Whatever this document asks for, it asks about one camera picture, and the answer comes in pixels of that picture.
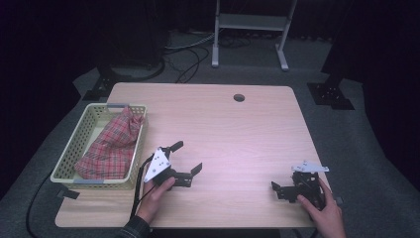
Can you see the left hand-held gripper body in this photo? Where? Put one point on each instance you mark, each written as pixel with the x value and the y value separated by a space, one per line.
pixel 159 166

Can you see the grey tape piece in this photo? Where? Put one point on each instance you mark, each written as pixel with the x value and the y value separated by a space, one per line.
pixel 339 200

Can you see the white desk with metal frame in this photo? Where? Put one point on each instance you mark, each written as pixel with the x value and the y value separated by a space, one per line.
pixel 252 21

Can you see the cream perforated plastic basket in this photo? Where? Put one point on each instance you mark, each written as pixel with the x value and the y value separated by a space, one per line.
pixel 64 165

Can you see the person's left hand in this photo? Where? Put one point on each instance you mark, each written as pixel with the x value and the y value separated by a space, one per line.
pixel 153 200

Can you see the person's right hand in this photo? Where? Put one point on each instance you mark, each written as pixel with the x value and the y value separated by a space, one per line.
pixel 325 218

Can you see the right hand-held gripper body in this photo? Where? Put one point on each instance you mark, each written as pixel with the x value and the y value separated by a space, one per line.
pixel 305 186

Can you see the red plaid cloth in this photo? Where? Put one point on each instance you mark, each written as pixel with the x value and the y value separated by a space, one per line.
pixel 109 148

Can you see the black stand base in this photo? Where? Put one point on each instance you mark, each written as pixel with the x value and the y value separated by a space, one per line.
pixel 105 84
pixel 330 94

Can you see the black tape piece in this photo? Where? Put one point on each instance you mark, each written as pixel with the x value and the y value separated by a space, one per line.
pixel 67 192

